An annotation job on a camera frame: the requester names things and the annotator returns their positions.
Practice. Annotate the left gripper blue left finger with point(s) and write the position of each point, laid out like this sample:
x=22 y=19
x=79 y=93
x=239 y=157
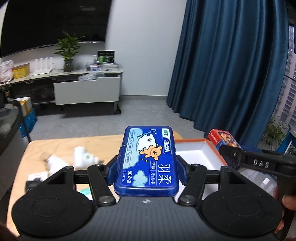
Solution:
x=111 y=169

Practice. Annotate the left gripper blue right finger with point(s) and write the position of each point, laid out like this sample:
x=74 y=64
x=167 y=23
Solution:
x=183 y=170

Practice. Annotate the white plug-in vaporizer green button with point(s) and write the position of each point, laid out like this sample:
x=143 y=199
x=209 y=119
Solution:
x=82 y=159

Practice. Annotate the blue floss pick tin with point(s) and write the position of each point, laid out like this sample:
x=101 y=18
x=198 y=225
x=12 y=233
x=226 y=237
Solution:
x=147 y=163

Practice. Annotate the red playing card box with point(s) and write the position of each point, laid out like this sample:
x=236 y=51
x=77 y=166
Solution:
x=219 y=138

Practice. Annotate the black charger adapter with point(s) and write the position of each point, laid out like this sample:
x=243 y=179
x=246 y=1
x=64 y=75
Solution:
x=31 y=184

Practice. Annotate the person's right hand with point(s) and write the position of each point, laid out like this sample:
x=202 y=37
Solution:
x=288 y=202

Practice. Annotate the orange white shoebox lid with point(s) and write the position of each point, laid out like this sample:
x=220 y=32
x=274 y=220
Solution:
x=203 y=152

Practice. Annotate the white vaporizer with glass bottle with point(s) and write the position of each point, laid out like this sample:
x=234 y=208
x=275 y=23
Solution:
x=53 y=163

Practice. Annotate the white TV cabinet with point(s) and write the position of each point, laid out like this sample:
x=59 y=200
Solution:
x=64 y=88

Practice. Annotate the blue plastic bag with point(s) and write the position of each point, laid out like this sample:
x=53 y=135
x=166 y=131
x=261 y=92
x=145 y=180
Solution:
x=30 y=121

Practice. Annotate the blue curtain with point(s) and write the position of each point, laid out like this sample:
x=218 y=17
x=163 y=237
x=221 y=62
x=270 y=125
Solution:
x=230 y=66

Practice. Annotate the cardboard box on floor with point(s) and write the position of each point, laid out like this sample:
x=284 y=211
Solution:
x=26 y=104

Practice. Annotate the black green box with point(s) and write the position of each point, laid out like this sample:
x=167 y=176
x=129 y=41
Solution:
x=105 y=56

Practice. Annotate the white wifi router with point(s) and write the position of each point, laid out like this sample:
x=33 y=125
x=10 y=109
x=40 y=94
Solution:
x=43 y=66

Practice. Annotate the potted plant on cabinet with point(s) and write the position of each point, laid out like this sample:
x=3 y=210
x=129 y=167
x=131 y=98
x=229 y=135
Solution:
x=68 y=47

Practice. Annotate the yellow box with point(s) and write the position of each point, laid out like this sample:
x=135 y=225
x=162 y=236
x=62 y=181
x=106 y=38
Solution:
x=21 y=71

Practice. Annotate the white plastic bag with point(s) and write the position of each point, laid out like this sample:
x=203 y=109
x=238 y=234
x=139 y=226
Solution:
x=6 y=71

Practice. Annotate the wall mounted television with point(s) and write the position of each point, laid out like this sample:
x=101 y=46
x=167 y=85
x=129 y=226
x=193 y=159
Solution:
x=32 y=24

